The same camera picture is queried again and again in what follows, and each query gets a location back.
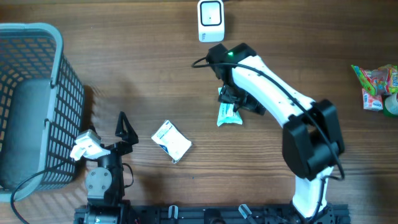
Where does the teal snack pack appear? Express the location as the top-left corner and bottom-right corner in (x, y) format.
(216, 103), (243, 127)

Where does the white plaster pack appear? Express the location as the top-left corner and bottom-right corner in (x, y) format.
(151, 120), (192, 164)

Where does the Haribo gummy candy bag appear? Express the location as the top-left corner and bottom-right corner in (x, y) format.
(351, 64), (397, 96)

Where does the green lid jar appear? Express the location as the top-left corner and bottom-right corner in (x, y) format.
(383, 93), (398, 117)

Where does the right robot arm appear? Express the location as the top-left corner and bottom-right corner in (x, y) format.
(205, 43), (345, 223)

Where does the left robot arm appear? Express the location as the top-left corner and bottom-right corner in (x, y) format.
(73, 111), (139, 223)

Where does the white barcode scanner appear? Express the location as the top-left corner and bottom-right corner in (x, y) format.
(197, 0), (225, 42)

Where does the grey plastic mesh basket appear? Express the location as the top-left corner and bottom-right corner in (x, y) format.
(1, 23), (85, 203)

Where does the black camera cable right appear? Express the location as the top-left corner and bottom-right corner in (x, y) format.
(191, 55), (346, 224)

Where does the black camera cable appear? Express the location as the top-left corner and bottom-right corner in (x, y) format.
(10, 160), (71, 224)
(191, 55), (346, 224)

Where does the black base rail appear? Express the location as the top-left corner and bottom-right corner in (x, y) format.
(73, 204), (351, 224)

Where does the black camera cable left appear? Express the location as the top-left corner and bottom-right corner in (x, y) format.
(10, 160), (71, 224)

